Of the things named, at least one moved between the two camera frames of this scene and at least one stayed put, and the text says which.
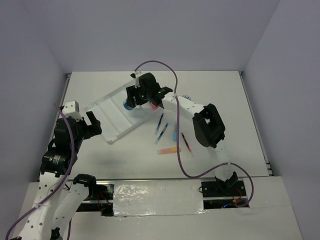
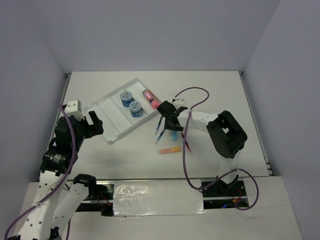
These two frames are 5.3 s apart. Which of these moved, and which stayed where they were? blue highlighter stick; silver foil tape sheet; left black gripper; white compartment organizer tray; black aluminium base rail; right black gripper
Moved: right black gripper
Stayed: left black gripper; black aluminium base rail; silver foil tape sheet; white compartment organizer tray; blue highlighter stick
